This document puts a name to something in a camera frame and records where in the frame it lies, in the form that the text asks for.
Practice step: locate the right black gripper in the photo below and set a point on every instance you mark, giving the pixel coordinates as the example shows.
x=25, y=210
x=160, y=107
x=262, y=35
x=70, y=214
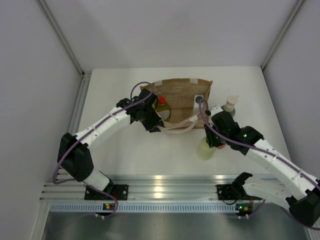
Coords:
x=210, y=139

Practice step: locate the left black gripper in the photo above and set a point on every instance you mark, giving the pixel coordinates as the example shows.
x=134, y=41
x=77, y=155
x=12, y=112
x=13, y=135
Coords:
x=152, y=127

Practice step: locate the yellow bottle red cap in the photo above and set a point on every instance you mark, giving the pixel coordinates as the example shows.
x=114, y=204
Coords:
x=163, y=108

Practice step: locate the beige pump dispenser bottle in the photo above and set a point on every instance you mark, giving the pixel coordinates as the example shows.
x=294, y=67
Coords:
x=229, y=106

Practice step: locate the pale green lotion bottle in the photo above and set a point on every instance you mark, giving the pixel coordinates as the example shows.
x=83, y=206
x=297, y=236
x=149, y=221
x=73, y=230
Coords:
x=204, y=151

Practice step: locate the white tube black cap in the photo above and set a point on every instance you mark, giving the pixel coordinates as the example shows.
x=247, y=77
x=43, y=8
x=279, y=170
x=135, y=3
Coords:
x=197, y=103

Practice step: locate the burlap canvas tote bag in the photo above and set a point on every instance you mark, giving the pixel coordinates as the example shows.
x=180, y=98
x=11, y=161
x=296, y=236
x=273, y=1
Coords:
x=179, y=93

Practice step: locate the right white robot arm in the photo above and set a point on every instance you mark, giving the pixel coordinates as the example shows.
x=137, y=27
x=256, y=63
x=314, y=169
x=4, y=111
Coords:
x=297, y=192

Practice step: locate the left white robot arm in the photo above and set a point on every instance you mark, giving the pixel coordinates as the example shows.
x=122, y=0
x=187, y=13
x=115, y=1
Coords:
x=75, y=150

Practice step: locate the left aluminium frame post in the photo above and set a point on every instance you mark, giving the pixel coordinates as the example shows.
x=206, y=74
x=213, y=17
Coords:
x=83, y=76

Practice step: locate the aluminium frame post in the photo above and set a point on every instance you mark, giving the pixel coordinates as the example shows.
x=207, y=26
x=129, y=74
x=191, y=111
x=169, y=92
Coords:
x=83, y=76
x=282, y=33

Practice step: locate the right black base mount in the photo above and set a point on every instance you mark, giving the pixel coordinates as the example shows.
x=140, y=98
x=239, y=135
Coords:
x=230, y=192

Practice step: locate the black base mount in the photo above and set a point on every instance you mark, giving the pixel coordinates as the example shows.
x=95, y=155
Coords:
x=230, y=192
x=118, y=191

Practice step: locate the aluminium mounting rail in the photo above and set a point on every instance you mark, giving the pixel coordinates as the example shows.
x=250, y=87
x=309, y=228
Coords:
x=148, y=188

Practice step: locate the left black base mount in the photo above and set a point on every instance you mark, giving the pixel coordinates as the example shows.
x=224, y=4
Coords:
x=118, y=191

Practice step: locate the perforated grey cable duct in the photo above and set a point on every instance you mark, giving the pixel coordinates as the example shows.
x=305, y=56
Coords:
x=77, y=207

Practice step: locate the right aluminium frame post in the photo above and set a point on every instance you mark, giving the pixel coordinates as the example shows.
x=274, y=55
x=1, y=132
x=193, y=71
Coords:
x=282, y=33

